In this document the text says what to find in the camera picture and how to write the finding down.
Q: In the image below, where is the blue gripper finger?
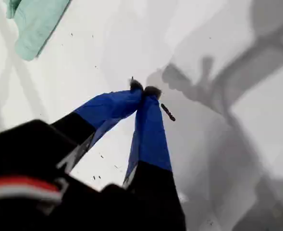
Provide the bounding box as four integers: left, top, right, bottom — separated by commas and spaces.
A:
122, 85, 186, 231
50, 76, 144, 153

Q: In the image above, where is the pale green T-shirt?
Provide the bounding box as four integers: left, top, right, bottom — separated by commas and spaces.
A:
6, 0, 73, 62

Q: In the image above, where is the small black debris strip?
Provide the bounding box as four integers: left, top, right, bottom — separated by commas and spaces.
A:
160, 103, 177, 122

